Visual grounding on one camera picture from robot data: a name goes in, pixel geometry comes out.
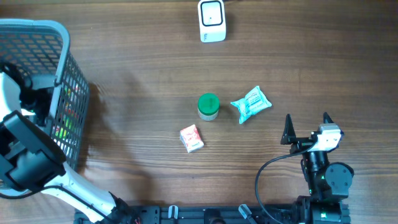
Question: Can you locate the teal wet wipes pack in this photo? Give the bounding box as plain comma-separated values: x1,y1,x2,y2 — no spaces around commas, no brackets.
230,86,272,124

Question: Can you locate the green lid jar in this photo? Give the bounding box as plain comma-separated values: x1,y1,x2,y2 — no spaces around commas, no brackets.
197,93,220,121

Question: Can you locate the red white tissue pack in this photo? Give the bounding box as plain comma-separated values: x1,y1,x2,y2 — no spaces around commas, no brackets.
180,124,204,153

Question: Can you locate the green Haribo candy bag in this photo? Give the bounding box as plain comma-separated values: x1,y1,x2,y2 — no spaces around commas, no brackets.
54,86,78,141

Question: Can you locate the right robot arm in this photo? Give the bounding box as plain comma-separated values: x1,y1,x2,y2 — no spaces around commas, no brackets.
280,113,354,224

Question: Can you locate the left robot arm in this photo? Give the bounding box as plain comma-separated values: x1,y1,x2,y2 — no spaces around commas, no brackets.
1,62,141,223

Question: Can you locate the white barcode scanner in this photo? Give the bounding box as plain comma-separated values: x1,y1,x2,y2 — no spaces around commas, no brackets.
197,0,226,43

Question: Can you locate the grey plastic mesh basket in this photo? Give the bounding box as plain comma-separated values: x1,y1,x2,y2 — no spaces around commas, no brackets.
1,19,90,199

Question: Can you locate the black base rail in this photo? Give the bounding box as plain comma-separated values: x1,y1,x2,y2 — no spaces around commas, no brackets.
73,203,351,224

